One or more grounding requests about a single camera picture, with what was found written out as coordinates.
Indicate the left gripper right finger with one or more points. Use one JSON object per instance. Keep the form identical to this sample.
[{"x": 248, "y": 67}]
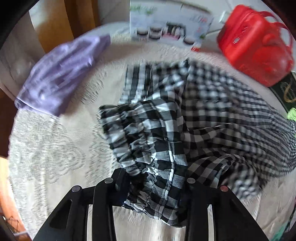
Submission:
[{"x": 231, "y": 220}]

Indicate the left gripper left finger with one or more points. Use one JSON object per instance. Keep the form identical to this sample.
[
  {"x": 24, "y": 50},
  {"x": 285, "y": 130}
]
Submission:
[{"x": 69, "y": 219}]

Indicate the black white checkered garment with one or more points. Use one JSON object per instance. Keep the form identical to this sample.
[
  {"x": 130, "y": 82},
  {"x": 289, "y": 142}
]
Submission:
[{"x": 189, "y": 119}]

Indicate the white lace tablecloth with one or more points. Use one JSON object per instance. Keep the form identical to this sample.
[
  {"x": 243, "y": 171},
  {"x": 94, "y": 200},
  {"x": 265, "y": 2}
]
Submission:
[{"x": 49, "y": 155}]

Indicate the light green garment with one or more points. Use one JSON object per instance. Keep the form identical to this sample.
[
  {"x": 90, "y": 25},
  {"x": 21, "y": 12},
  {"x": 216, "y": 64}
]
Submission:
[{"x": 291, "y": 115}]

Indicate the purple garment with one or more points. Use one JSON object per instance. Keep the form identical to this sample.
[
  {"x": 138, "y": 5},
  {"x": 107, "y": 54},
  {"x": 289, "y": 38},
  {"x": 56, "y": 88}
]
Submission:
[{"x": 56, "y": 76}]

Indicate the white printed box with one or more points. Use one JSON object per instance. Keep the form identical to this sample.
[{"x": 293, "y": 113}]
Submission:
[{"x": 169, "y": 22}]

